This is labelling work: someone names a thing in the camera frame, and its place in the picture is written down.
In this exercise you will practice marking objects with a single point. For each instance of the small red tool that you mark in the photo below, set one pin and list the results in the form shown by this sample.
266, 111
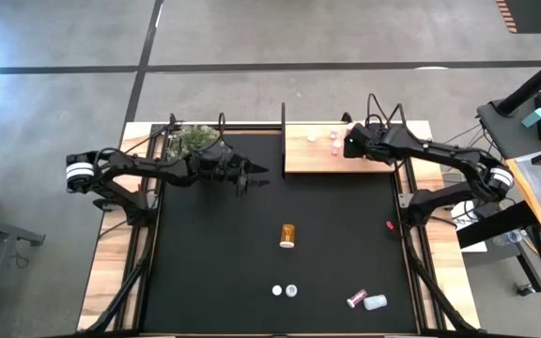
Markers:
389, 225

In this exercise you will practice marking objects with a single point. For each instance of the small white opaque bottle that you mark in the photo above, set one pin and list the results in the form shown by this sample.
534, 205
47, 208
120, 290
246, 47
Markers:
312, 136

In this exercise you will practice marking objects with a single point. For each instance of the clear water bottle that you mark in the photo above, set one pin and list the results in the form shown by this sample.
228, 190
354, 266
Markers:
510, 237

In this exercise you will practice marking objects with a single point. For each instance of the black aluminium rig frame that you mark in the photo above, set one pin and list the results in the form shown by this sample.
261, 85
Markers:
420, 281

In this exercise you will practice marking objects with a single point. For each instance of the white paper sheet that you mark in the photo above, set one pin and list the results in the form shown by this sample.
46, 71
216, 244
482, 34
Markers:
462, 218

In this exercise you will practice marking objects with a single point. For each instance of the black floor mat orange stripes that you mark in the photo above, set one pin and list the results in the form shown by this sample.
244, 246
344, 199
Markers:
533, 14

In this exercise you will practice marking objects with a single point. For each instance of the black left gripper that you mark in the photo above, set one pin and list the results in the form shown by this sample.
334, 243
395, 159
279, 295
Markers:
214, 166

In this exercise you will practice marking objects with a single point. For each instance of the black pole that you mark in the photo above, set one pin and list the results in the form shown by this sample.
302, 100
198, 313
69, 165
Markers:
533, 84

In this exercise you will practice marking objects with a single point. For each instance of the large white opaque bottle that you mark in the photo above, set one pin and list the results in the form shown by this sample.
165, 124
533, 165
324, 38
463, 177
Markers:
291, 290

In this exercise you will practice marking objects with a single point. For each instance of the pink glitter bottle white cap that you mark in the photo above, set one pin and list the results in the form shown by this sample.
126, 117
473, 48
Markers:
357, 298

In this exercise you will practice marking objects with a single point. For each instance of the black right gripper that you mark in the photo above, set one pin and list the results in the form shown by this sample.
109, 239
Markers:
369, 143

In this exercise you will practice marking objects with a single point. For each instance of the green plant in black pot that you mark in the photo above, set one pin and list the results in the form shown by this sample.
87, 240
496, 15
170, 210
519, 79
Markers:
193, 136

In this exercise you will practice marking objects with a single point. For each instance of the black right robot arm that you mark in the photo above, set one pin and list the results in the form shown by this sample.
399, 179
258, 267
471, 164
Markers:
444, 152

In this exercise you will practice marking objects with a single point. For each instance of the translucent white bottle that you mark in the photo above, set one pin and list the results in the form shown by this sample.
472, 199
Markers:
375, 302

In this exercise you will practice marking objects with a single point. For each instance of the amber pill bottle white cap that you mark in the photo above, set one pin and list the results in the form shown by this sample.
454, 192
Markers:
287, 235

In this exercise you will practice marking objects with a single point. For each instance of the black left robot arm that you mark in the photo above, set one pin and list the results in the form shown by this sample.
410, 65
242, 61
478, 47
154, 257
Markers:
134, 164

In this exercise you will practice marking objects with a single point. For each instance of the grey side table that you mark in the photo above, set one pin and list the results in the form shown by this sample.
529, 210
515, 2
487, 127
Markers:
514, 127

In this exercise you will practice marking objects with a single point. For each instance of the teal block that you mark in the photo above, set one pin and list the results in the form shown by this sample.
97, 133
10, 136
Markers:
533, 117

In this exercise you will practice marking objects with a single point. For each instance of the black table mat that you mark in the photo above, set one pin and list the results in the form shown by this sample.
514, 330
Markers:
233, 281

